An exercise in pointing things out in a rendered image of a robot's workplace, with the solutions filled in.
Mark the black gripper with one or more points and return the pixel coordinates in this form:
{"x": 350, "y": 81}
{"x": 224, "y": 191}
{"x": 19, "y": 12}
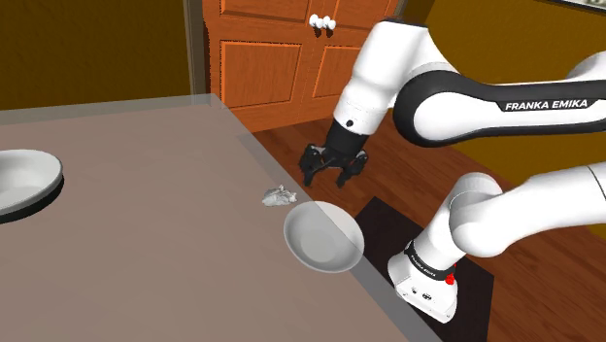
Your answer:
{"x": 344, "y": 141}

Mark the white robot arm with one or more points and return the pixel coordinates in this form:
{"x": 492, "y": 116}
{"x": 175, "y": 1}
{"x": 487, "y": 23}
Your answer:
{"x": 473, "y": 116}

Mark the crumpled white paper ball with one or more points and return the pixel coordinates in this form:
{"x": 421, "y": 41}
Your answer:
{"x": 279, "y": 196}

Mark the small white bowl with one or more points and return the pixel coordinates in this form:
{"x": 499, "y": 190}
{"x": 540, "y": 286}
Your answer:
{"x": 324, "y": 239}

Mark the dark robot stand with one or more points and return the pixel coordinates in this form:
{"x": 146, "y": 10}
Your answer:
{"x": 378, "y": 222}

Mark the orange wooden cabinet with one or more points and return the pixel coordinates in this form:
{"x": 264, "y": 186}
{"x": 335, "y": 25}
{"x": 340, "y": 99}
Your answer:
{"x": 270, "y": 61}

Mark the large white bowl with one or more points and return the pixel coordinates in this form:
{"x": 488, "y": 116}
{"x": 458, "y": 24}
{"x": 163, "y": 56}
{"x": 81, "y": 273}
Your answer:
{"x": 23, "y": 180}

